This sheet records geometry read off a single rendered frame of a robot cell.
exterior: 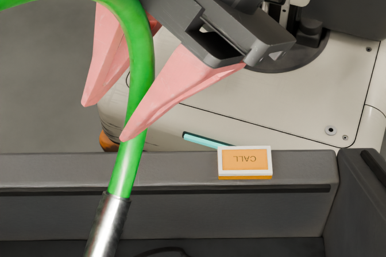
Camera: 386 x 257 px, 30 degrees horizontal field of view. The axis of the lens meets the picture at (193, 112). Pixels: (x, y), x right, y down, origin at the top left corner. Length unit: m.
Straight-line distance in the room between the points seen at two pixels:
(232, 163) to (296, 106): 0.88
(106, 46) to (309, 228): 0.44
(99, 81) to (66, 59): 1.60
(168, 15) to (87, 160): 0.36
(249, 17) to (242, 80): 1.21
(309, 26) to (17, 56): 0.83
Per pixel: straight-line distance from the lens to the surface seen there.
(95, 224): 0.43
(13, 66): 2.01
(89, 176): 0.69
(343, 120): 1.54
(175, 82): 0.36
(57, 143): 1.84
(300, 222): 0.76
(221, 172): 0.67
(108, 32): 0.37
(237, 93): 1.55
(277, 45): 0.36
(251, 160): 0.67
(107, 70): 0.40
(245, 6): 0.36
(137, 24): 0.35
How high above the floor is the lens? 1.54
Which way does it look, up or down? 56 degrees down
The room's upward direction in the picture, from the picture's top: 1 degrees counter-clockwise
